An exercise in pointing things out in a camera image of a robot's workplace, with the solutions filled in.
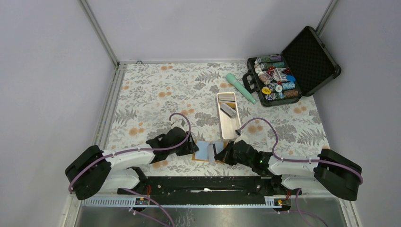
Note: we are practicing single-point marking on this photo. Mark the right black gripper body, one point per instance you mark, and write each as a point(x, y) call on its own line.
point(231, 159)

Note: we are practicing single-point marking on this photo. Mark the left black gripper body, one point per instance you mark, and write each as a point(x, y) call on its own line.
point(187, 148)

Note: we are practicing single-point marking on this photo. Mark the orange leather card holder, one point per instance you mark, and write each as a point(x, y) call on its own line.
point(202, 154)

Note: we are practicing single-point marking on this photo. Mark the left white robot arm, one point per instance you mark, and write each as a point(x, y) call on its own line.
point(102, 171)

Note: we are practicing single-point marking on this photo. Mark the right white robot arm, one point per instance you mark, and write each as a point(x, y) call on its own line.
point(328, 170)

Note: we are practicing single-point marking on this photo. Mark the grey card in tray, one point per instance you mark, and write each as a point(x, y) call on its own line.
point(228, 110)

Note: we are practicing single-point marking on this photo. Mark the cards stack in tray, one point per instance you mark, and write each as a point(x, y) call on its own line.
point(226, 97)

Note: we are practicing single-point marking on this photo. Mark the floral table mat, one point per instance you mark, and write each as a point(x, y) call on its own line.
point(152, 92)

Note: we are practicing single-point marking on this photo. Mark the white plastic tray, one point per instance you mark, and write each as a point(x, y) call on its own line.
point(228, 126)

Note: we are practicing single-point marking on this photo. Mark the black poker chip case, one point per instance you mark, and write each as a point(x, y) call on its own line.
point(301, 69)

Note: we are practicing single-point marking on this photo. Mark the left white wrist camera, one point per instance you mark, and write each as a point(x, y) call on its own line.
point(178, 123)

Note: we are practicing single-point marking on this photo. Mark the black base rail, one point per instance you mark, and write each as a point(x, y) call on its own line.
point(215, 190)

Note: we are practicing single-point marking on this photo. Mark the mint green handle tool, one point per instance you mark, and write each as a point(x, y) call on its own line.
point(233, 81)

